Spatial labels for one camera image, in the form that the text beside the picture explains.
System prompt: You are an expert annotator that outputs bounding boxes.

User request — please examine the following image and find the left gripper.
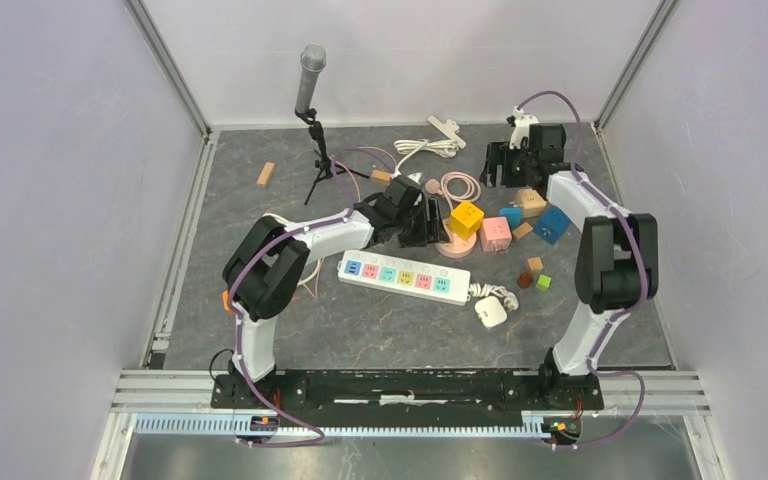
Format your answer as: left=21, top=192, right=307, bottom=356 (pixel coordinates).
left=394, top=198, right=450, bottom=249

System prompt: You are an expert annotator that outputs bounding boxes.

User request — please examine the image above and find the coiled white cable back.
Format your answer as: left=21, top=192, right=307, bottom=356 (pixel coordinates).
left=393, top=138, right=459, bottom=175

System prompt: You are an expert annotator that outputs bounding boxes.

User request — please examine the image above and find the round pink socket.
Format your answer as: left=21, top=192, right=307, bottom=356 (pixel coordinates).
left=435, top=229, right=477, bottom=259

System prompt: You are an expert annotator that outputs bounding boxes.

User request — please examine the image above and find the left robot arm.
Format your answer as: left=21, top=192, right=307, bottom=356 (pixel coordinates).
left=222, top=176, right=450, bottom=408

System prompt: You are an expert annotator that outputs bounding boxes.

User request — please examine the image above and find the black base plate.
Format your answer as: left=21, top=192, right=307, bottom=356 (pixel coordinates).
left=211, top=368, right=604, bottom=428

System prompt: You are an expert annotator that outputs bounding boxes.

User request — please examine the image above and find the flat wooden block right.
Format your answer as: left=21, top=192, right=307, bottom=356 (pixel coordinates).
left=511, top=222, right=533, bottom=240

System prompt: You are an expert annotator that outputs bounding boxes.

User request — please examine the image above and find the slotted cable duct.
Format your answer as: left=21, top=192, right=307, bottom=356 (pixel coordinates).
left=134, top=411, right=550, bottom=440

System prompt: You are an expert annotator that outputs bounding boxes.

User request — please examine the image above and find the coiled pink cable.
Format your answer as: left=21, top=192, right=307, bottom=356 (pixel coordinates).
left=424, top=172, right=483, bottom=212

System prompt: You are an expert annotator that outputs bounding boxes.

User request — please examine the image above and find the yellow cube adapter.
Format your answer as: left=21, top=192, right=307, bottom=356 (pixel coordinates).
left=449, top=201, right=485, bottom=240

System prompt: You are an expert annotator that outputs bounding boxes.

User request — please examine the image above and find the orange power strip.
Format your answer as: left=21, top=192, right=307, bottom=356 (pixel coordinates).
left=222, top=290, right=234, bottom=315

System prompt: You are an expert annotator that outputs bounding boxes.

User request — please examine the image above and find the blue cube adapter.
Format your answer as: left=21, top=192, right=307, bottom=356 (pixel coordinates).
left=534, top=205, right=572, bottom=245

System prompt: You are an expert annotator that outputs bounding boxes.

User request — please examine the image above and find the light blue adapter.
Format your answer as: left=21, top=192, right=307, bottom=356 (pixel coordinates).
left=498, top=206, right=524, bottom=230

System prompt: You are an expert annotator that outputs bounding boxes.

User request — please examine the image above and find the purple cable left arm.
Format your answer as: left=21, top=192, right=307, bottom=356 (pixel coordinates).
left=224, top=148, right=399, bottom=448

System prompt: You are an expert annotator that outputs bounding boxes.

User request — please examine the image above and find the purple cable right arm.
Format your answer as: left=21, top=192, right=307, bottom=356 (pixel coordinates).
left=515, top=90, right=650, bottom=452

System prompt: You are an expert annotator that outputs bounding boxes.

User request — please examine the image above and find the green cube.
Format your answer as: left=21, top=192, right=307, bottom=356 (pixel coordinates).
left=535, top=274, right=552, bottom=291

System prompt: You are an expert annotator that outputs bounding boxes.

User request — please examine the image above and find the long white power strip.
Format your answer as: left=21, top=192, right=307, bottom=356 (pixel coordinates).
left=337, top=250, right=471, bottom=306

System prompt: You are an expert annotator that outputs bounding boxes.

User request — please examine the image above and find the wooden block left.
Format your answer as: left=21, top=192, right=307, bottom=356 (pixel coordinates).
left=256, top=162, right=276, bottom=188

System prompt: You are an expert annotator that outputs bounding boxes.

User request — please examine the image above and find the white clip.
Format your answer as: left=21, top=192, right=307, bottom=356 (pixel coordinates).
left=427, top=115, right=466, bottom=150

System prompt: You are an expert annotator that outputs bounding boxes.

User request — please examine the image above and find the white cube adapter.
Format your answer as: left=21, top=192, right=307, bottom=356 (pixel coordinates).
left=474, top=296, right=508, bottom=329

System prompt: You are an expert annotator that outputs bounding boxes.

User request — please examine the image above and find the white braided cable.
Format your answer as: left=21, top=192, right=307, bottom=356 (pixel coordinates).
left=467, top=282, right=520, bottom=313

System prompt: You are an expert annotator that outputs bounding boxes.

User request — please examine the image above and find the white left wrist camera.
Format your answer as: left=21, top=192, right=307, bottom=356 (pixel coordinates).
left=408, top=172, right=422, bottom=186

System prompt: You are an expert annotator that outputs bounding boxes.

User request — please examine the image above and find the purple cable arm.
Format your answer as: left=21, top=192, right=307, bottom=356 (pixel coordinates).
left=224, top=148, right=399, bottom=448
left=515, top=90, right=650, bottom=452

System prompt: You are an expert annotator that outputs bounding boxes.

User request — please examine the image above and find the pink cube adapter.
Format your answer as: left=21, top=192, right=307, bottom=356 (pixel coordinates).
left=478, top=217, right=512, bottom=252

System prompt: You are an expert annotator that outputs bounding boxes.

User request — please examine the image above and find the grey microphone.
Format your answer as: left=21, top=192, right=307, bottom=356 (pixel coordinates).
left=294, top=44, right=327, bottom=114

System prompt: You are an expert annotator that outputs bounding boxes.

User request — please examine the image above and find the beige dragon cube adapter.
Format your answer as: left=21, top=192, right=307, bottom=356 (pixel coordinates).
left=515, top=188, right=548, bottom=219

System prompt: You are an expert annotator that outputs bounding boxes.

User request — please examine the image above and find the small wooden cube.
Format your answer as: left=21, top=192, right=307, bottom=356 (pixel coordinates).
left=527, top=256, right=544, bottom=275

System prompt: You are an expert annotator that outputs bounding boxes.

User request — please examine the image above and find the wooden block near tripod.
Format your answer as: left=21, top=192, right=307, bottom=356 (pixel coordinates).
left=369, top=170, right=392, bottom=185

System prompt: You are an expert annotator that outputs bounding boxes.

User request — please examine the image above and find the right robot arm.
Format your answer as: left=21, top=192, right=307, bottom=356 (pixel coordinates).
left=479, top=115, right=658, bottom=408

